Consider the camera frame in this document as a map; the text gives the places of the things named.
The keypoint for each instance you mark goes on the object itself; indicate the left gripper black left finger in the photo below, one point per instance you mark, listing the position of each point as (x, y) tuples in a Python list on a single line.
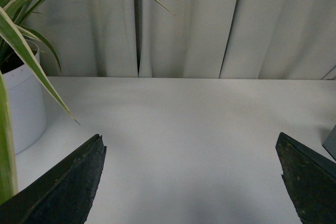
[(65, 193)]

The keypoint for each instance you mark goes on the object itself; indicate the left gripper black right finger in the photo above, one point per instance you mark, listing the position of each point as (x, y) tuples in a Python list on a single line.
[(309, 179)]

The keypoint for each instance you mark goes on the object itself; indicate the gray square base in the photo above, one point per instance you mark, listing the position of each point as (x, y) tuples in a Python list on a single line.
[(330, 143)]

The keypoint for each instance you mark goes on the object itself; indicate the white plant pot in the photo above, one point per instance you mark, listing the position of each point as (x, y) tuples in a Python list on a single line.
[(26, 102)]

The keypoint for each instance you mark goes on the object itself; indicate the gray white curtain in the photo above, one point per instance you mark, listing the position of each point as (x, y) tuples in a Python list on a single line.
[(229, 39)]

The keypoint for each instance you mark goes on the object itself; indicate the green spider plant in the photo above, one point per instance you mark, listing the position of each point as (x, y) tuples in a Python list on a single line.
[(15, 35)]

